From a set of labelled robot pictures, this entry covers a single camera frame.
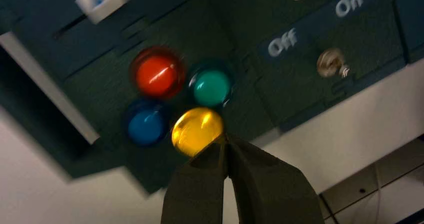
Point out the red round push button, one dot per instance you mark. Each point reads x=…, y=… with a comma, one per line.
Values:
x=157, y=74

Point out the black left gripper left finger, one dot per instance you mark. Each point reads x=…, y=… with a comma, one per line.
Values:
x=195, y=189

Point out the white square slider knob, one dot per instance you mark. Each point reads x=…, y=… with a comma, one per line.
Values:
x=101, y=1

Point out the dark green control panel board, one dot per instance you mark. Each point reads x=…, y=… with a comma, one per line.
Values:
x=232, y=33

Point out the green round push button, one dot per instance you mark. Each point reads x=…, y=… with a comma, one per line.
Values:
x=211, y=87

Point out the blue round push button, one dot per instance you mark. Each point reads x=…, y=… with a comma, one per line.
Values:
x=146, y=125

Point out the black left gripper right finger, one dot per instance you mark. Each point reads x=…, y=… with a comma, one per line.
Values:
x=271, y=189

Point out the yellow round push button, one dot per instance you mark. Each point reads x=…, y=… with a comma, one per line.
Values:
x=195, y=129

